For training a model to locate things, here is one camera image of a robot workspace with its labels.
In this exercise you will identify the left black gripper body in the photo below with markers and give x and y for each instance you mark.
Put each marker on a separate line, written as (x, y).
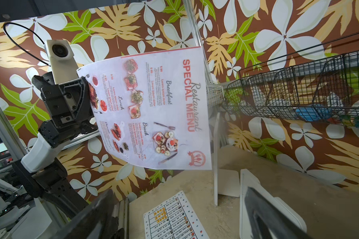
(68, 105)

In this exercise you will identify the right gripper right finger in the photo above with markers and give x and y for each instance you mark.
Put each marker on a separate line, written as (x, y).
(266, 221)

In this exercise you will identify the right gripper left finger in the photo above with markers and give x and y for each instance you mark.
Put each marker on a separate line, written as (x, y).
(94, 222)

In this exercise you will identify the pink restaurant special menu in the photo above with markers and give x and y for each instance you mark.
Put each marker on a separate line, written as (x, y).
(151, 108)

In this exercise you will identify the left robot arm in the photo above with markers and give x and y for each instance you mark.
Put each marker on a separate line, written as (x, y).
(43, 176)

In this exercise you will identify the blue object in rack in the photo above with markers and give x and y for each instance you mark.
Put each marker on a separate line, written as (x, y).
(314, 113)

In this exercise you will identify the dotted border table menu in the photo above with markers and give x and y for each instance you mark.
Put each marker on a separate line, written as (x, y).
(174, 218)

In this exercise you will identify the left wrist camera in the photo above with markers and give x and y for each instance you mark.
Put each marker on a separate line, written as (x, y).
(62, 62)

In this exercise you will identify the white wire basket left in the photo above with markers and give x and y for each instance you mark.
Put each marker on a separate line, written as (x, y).
(215, 95)

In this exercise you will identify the black wire rack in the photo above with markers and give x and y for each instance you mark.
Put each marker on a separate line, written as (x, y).
(332, 82)

